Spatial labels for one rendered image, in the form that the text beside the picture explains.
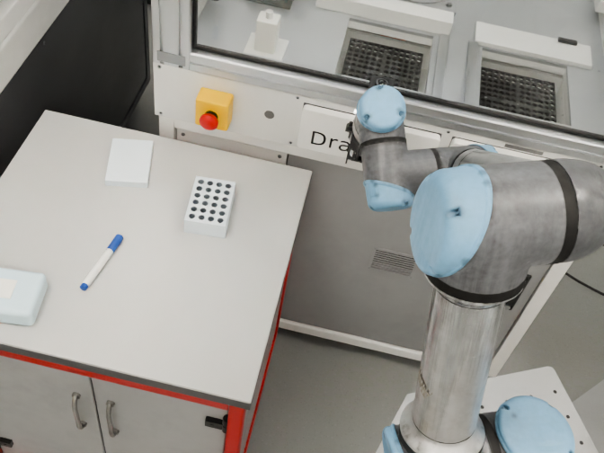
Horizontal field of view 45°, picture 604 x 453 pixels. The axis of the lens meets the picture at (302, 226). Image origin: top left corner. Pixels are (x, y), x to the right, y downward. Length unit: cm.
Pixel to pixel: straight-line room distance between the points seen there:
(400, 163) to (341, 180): 54
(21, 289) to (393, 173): 68
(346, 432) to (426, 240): 139
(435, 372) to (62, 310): 74
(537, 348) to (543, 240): 169
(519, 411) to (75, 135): 109
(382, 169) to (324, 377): 115
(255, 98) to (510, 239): 89
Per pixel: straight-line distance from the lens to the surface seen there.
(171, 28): 152
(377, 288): 199
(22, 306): 137
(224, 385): 131
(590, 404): 240
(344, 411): 217
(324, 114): 153
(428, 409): 98
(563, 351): 251
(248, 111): 159
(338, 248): 188
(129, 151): 163
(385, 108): 116
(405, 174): 116
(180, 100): 163
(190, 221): 147
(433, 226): 79
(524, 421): 111
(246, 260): 146
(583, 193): 82
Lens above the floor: 192
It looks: 50 degrees down
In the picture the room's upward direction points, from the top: 11 degrees clockwise
